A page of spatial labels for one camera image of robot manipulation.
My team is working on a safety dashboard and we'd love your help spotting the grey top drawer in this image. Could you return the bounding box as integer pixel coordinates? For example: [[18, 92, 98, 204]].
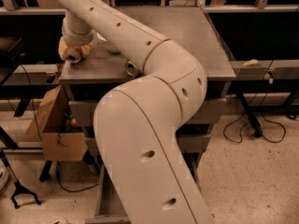
[[69, 98, 226, 127]]

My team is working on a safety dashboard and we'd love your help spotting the green soda can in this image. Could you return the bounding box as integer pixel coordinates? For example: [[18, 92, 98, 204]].
[[124, 61, 141, 77]]

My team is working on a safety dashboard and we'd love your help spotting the grey middle drawer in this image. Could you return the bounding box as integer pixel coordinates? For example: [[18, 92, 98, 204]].
[[85, 134, 210, 156]]

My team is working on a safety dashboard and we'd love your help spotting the brown cardboard box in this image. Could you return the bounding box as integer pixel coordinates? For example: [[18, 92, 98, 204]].
[[23, 85, 88, 161]]

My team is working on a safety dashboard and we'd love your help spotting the black floor cable left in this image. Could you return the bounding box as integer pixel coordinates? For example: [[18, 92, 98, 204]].
[[55, 162, 100, 194]]

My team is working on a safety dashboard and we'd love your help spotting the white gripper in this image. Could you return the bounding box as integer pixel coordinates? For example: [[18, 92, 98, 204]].
[[58, 11, 94, 61]]

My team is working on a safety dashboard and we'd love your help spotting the grey open bottom drawer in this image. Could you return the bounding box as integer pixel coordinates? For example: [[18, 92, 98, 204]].
[[84, 154, 204, 224]]

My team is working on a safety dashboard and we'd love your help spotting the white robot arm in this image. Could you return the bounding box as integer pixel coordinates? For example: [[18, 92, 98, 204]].
[[58, 0, 214, 224]]

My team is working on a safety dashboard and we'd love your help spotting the white ceramic bowl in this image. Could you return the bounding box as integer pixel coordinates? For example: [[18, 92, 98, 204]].
[[96, 34, 119, 53]]

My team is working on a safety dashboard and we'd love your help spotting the yellow foam scrap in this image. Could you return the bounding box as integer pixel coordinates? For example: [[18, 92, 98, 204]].
[[242, 59, 258, 67]]

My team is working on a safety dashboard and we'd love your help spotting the black tripod stand leg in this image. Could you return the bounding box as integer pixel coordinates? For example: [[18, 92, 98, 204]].
[[0, 148, 41, 209]]

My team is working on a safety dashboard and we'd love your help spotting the grey three-drawer cabinet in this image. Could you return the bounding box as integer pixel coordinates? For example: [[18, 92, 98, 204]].
[[58, 7, 237, 224]]

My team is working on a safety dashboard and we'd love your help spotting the grey metal side bench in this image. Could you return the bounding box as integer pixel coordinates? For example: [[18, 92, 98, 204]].
[[232, 60, 299, 80]]

